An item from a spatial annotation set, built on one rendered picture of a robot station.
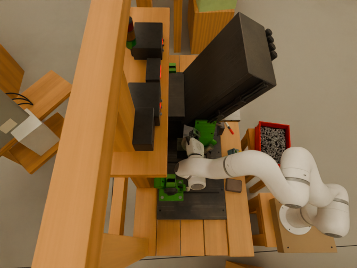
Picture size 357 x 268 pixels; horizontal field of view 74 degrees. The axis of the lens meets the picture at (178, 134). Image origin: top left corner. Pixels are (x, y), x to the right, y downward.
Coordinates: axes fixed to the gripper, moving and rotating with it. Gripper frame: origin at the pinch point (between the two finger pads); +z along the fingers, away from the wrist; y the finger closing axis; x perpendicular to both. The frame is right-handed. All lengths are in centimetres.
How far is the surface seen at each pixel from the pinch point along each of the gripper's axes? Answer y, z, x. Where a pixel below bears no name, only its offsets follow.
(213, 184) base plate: -33.9, -12.5, 14.5
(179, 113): 10.8, 9.7, 0.4
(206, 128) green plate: -2.9, 2.7, -6.8
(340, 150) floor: -196, 67, -45
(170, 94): 16.9, 22.0, 1.6
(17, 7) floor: 138, 279, 202
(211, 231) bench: -39, -38, 23
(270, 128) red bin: -59, 27, -23
